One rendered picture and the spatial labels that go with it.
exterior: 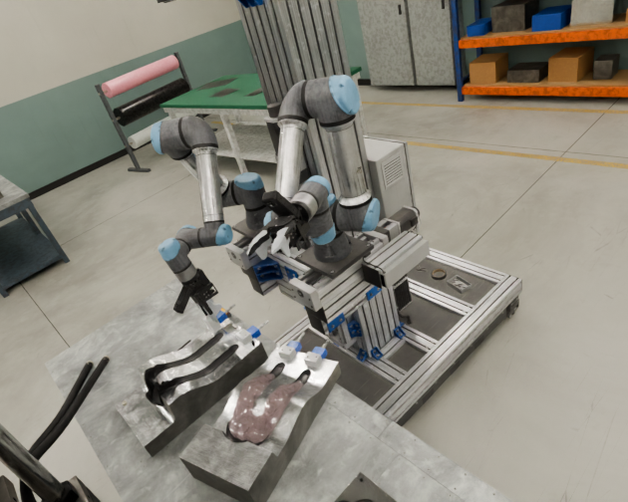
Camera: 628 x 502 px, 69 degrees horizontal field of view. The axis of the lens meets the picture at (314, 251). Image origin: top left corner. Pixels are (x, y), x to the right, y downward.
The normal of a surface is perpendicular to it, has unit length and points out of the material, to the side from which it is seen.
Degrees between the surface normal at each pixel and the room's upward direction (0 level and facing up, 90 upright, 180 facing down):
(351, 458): 0
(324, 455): 0
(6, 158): 90
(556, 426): 0
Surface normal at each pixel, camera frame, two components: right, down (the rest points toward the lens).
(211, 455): -0.24, -0.81
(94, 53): 0.68, 0.26
